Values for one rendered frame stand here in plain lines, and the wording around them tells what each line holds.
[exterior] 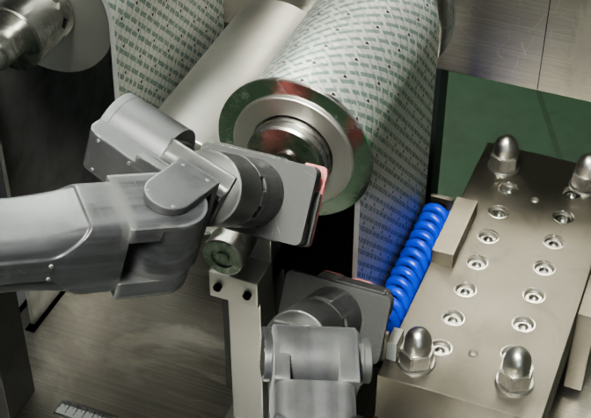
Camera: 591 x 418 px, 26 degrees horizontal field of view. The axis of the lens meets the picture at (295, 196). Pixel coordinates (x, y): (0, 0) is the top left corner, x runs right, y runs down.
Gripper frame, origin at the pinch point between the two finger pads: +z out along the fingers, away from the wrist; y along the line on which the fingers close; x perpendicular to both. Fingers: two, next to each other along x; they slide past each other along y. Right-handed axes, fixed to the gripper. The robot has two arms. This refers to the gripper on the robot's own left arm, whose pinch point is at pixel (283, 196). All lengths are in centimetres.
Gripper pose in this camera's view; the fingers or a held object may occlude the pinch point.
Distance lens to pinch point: 112.6
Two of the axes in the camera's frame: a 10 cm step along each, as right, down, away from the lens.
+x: 2.3, -9.7, -0.3
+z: 2.9, 0.3, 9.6
